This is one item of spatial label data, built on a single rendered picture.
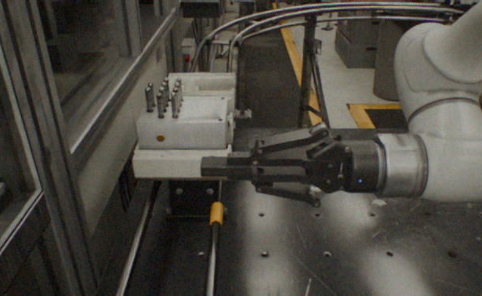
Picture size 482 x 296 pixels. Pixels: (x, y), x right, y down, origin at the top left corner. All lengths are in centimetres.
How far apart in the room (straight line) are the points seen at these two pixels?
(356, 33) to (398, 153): 321
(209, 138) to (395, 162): 25
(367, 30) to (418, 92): 314
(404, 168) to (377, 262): 22
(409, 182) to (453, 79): 16
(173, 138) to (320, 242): 33
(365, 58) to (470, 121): 324
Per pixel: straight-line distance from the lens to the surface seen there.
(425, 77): 65
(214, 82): 90
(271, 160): 56
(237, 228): 78
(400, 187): 59
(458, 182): 60
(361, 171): 57
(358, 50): 381
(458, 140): 61
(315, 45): 203
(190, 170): 61
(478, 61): 65
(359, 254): 75
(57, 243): 57
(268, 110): 286
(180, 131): 60
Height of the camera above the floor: 118
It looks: 29 degrees down
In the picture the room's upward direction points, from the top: straight up
